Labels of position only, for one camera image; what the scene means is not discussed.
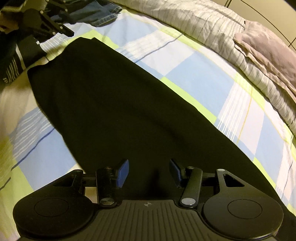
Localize person left hand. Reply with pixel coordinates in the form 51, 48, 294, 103
0, 11, 23, 34

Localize pink folded cloth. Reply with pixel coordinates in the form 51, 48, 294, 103
233, 20, 295, 100

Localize blue denim jeans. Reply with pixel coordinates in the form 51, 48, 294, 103
51, 1, 122, 27

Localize checkered bed sheet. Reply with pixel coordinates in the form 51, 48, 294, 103
1, 9, 295, 240

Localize white striped duvet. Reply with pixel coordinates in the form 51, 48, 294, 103
117, 1, 295, 133

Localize black trousers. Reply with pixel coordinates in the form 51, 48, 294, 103
14, 38, 295, 240

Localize dark striped garment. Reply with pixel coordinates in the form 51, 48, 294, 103
0, 29, 50, 84

